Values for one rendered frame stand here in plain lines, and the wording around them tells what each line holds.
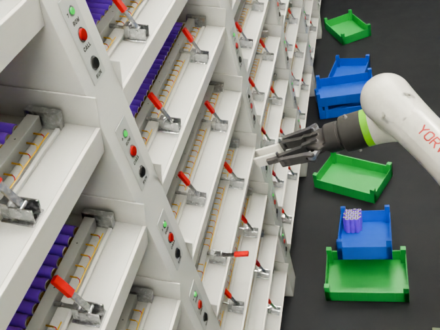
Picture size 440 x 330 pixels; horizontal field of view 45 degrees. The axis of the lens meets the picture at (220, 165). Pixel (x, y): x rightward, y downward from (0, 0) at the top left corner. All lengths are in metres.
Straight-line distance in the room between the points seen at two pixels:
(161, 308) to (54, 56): 0.51
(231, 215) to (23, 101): 0.77
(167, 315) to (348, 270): 1.30
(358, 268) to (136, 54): 1.52
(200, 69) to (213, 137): 0.20
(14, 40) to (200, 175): 0.70
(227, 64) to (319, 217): 1.13
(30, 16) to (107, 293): 0.39
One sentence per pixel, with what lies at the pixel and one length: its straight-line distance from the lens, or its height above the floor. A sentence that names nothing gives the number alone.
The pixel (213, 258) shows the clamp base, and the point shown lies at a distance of 1.31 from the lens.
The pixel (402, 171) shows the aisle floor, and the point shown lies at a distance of 2.61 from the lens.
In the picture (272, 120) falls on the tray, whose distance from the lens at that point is 2.07.
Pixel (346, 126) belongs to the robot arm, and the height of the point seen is 0.95.
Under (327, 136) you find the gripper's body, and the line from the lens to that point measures 1.33.
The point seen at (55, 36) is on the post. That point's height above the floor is 1.49.
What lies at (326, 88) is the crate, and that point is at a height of 0.08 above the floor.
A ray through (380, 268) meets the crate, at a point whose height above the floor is 0.00.
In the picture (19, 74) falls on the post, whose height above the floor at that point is 1.45.
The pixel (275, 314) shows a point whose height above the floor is 0.16.
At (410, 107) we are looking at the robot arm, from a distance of 1.15.
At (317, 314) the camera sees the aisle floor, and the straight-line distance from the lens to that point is 2.11.
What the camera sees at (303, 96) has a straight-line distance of 2.91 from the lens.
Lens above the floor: 1.73
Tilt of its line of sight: 38 degrees down
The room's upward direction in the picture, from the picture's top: 17 degrees counter-clockwise
